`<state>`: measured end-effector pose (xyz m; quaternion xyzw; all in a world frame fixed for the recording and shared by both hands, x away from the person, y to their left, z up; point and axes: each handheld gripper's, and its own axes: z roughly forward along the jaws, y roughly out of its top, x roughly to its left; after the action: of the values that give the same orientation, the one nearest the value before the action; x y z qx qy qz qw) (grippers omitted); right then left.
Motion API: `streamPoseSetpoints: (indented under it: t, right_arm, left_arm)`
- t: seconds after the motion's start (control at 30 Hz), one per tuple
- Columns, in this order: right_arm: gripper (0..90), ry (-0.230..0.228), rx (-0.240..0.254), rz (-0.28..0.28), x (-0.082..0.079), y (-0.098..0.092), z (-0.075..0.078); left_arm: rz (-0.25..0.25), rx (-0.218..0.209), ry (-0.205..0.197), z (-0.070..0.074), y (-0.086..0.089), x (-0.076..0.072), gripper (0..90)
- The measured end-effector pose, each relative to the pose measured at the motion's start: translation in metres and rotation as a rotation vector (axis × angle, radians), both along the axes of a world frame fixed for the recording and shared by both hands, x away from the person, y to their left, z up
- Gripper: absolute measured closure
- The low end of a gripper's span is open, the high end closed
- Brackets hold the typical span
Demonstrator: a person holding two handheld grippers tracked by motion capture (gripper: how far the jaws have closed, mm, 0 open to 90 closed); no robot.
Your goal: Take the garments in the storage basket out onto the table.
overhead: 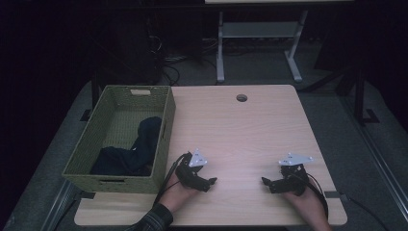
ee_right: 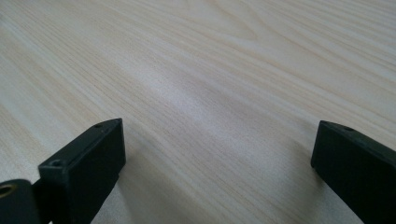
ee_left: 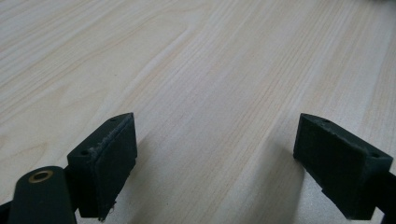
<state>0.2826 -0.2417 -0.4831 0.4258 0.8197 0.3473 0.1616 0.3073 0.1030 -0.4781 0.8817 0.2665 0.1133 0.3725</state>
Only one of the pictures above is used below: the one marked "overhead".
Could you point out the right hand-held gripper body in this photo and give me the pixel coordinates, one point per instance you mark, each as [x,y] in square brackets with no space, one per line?
[295,181]

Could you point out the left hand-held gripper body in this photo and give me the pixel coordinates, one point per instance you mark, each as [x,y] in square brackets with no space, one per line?
[189,176]

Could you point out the dark blue beanie hat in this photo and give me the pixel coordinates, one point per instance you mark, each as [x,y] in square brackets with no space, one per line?
[144,138]

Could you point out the green woven basket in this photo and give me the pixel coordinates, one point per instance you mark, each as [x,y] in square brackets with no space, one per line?
[96,128]

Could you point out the person's left hand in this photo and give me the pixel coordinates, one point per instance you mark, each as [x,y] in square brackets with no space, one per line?
[176,195]

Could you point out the person's right hand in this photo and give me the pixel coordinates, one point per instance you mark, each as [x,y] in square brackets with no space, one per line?
[311,203]

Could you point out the grey tape strip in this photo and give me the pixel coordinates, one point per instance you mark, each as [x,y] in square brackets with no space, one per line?
[332,194]

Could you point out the black metal stand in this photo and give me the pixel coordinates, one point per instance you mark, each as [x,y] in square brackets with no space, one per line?
[361,96]
[95,93]

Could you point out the aluminium rail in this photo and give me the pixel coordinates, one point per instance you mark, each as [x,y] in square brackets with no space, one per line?
[378,160]
[57,205]

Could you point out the white metal table frame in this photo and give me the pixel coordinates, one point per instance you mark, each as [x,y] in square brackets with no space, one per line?
[256,29]

